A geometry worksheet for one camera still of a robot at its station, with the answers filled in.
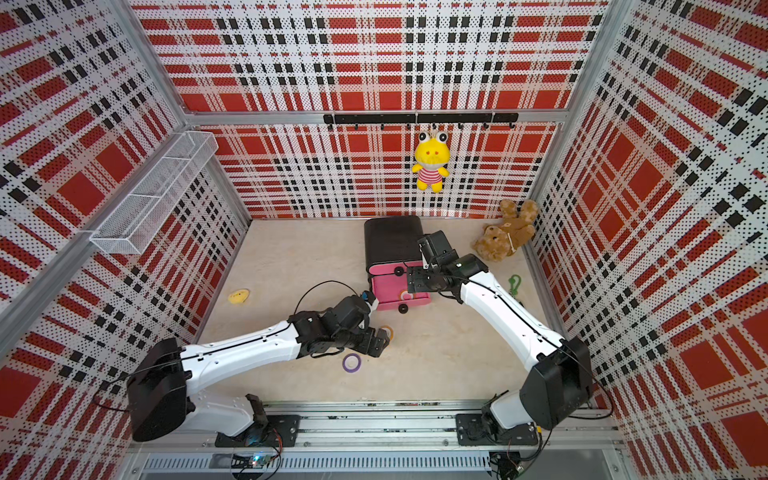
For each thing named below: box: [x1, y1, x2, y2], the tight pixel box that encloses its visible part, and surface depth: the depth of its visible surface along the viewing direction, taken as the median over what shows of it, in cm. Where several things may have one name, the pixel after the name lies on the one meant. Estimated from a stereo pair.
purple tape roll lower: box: [342, 353, 362, 373], surface depth 87 cm
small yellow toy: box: [228, 289, 249, 304], surface depth 100 cm
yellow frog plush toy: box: [411, 131, 450, 193], surface depth 95 cm
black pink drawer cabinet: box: [364, 215, 431, 310], surface depth 92 cm
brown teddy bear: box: [471, 199, 538, 263], surface depth 107 cm
